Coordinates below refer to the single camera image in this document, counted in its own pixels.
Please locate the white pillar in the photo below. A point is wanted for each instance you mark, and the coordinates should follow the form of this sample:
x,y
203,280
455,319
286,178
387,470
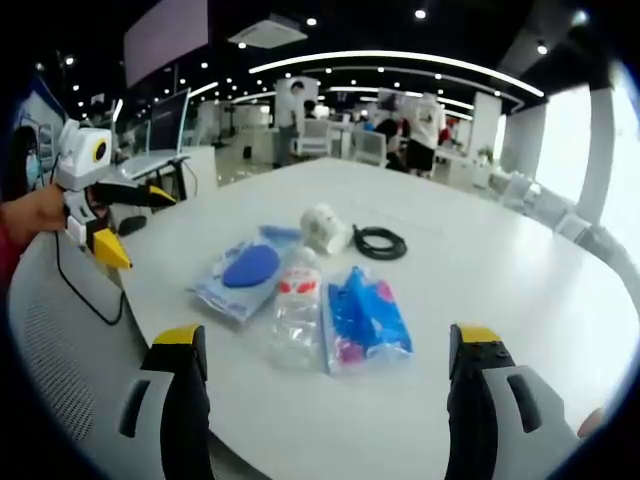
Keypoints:
x,y
597,155

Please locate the dark computer monitor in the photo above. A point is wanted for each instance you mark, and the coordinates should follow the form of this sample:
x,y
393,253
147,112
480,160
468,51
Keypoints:
x,y
169,122

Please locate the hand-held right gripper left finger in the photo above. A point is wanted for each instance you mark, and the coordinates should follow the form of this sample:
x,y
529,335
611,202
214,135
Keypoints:
x,y
170,400

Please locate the blue and pink packet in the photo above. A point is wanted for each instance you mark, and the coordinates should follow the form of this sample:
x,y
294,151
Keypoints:
x,y
365,320

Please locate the clear bag red white items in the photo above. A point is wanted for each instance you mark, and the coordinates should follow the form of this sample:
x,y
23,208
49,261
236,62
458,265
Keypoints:
x,y
297,310

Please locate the grey mesh office chair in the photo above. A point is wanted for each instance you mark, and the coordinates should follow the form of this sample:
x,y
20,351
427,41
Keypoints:
x,y
70,360

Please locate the row of white chairs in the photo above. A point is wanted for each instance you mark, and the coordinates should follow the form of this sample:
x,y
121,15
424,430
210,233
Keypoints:
x,y
550,205

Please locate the black oval object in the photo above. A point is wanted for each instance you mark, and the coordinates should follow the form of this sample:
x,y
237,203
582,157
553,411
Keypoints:
x,y
131,225

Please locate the white mesh chair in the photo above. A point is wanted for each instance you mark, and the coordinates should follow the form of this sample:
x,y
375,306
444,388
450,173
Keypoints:
x,y
316,136
371,147

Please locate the white side desk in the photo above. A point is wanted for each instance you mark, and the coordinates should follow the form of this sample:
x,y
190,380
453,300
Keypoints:
x,y
160,167

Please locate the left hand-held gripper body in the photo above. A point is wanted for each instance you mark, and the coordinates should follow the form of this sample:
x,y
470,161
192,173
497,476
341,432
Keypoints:
x,y
82,165

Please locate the potted green plant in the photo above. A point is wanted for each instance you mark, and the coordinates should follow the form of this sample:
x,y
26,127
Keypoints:
x,y
485,155

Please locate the person's left hand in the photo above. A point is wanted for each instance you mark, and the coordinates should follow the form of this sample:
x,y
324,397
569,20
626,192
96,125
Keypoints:
x,y
37,212

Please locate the white table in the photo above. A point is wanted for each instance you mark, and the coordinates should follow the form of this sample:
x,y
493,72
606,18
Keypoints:
x,y
380,300

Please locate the person's right hand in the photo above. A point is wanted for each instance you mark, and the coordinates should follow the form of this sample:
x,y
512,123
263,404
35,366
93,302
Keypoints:
x,y
592,422

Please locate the packet with blue oval item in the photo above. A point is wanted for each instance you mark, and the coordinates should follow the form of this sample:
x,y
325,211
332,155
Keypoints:
x,y
240,280

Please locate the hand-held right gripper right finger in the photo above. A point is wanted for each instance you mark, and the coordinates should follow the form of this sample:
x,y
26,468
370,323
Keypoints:
x,y
492,400

